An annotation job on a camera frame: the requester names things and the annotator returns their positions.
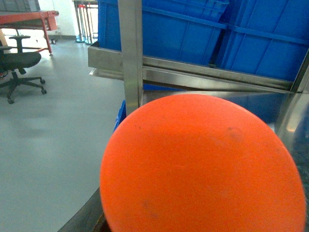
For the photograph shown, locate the stainless steel rack frame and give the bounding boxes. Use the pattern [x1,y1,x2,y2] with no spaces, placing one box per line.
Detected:
[88,0,309,113]

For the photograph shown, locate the black office chair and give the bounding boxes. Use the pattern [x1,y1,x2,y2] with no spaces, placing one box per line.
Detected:
[0,35,47,104]

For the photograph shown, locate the blue plastic crate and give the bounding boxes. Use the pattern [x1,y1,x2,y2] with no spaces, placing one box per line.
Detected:
[98,0,229,66]
[215,0,309,82]

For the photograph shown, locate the right blue plastic crate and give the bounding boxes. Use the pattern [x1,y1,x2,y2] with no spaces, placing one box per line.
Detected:
[215,0,309,82]

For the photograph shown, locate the red metal frame table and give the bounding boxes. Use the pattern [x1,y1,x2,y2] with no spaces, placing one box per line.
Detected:
[0,11,59,55]

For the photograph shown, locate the left blue plastic crate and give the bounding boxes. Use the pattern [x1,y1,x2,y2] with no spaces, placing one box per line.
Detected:
[98,0,229,66]

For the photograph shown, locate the orange cylindrical capacitor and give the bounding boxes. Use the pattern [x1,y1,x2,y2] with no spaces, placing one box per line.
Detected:
[100,94,306,232]

